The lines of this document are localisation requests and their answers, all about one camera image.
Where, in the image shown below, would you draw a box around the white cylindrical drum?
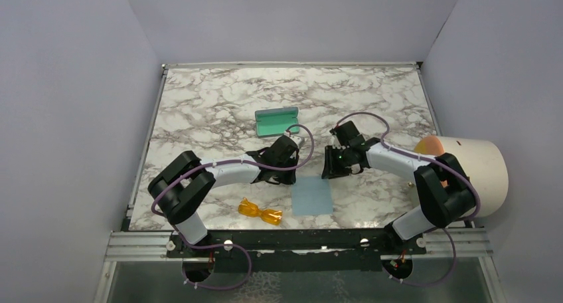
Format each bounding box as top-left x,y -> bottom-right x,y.
414,136 -> 509,218

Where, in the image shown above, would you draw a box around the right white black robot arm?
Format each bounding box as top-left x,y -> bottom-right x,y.
321,121 -> 481,254

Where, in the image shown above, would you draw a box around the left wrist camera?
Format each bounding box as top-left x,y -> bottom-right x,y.
284,132 -> 306,149

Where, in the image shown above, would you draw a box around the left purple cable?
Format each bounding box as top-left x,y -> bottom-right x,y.
150,124 -> 316,290

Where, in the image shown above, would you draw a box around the orange sunglasses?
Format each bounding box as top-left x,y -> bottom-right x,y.
238,198 -> 283,225

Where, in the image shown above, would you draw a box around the light blue cleaning cloth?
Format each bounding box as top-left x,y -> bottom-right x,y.
291,176 -> 333,216

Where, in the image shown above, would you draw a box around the aluminium frame rail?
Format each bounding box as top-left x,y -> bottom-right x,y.
104,228 -> 493,262

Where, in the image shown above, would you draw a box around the grey green glasses case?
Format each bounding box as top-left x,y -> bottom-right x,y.
254,106 -> 299,138

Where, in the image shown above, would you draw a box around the purple cable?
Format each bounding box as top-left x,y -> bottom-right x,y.
335,112 -> 482,288
150,124 -> 316,290

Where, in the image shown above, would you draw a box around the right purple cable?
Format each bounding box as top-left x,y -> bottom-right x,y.
335,112 -> 482,288

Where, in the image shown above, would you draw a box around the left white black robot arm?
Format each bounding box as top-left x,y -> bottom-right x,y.
147,135 -> 305,257

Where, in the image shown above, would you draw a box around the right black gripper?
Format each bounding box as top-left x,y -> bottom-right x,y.
323,145 -> 353,179

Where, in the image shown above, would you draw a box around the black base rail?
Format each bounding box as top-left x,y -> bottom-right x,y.
166,228 -> 426,273

